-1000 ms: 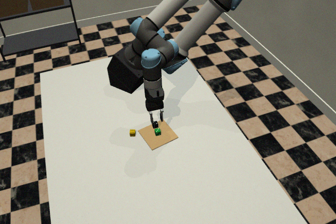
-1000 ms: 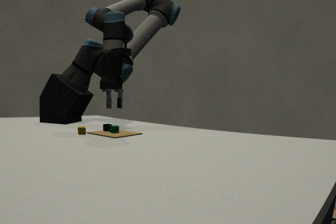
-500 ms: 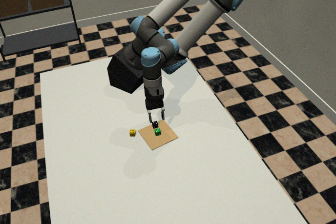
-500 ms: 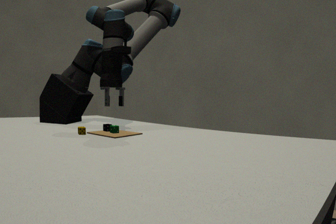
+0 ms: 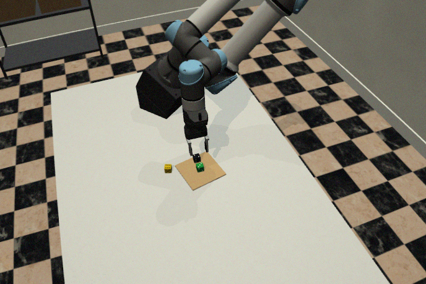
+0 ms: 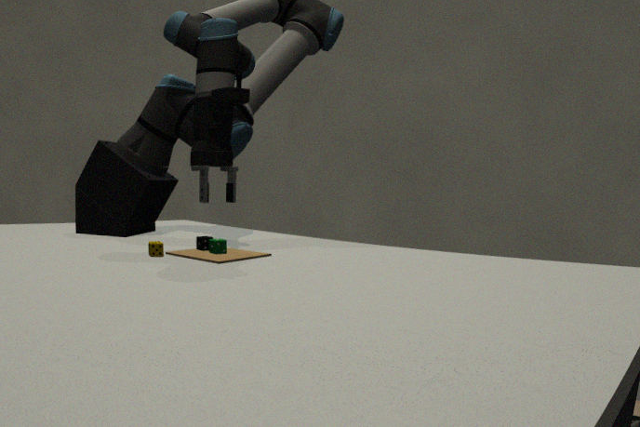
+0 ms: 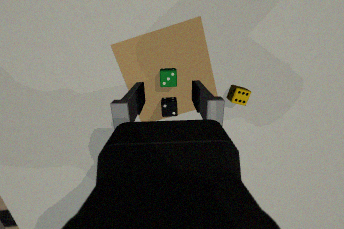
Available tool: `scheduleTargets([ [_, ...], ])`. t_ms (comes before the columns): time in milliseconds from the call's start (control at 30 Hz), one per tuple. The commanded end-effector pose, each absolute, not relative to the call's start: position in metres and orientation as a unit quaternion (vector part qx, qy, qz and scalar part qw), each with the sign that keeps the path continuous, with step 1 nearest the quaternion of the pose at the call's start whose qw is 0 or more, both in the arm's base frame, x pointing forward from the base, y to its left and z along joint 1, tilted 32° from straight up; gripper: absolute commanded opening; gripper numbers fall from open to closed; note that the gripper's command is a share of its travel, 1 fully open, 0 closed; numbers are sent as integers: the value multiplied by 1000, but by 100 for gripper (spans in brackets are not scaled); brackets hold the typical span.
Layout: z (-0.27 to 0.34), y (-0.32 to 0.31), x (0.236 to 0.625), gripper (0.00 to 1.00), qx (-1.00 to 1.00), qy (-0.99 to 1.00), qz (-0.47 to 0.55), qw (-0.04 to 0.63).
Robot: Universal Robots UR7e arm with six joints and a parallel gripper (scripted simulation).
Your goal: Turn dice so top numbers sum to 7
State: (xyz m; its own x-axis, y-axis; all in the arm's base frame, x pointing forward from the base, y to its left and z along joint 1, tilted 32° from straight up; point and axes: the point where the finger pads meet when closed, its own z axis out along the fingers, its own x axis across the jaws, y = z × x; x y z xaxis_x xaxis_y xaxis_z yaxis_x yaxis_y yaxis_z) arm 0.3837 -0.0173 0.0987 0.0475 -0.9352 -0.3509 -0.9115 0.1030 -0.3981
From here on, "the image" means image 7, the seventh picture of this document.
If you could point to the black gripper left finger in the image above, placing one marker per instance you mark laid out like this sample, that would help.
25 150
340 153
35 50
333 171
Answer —
131 105

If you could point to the green die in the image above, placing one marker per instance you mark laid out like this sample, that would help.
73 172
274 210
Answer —
168 77

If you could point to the yellow die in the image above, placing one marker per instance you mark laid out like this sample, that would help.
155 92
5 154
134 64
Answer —
238 95

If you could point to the tan square mat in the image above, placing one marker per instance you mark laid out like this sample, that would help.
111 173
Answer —
182 46

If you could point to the black die with white pips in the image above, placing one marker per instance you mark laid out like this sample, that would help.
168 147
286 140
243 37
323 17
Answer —
169 106

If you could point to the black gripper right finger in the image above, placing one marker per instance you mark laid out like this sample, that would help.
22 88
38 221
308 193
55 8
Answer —
210 107

